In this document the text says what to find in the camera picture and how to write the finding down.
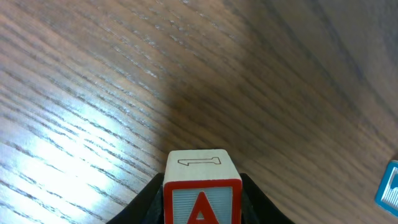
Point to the blue number 2 wooden block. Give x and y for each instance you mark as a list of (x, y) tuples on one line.
[(386, 196)]

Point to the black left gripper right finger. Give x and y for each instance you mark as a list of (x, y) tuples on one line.
[(257, 208)]

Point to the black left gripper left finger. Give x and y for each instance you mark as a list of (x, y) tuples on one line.
[(146, 208)]

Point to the red letter A wooden block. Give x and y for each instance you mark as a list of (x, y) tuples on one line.
[(201, 186)]

